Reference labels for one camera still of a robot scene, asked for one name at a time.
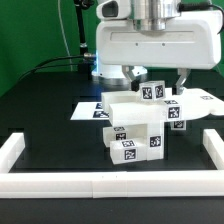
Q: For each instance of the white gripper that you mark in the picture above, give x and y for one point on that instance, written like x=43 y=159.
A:
x=190 y=41

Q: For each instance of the white tagged cube nut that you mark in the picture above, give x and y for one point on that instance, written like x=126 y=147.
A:
x=152 y=90
x=178 y=125

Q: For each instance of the white chair backrest frame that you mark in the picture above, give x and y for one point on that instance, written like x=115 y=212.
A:
x=126 y=108

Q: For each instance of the white chair seat part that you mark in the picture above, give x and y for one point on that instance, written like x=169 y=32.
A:
x=149 y=139

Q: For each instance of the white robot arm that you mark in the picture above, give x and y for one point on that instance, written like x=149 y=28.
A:
x=152 y=15

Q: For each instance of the white marker tag sheet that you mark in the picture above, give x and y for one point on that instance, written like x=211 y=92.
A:
x=89 y=111

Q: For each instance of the white U-shaped obstacle fence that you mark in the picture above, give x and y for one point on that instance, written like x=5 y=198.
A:
x=111 y=184

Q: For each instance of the black camera stand pole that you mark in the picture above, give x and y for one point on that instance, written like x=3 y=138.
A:
x=81 y=5

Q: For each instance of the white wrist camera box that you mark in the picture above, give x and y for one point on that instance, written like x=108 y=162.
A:
x=113 y=9

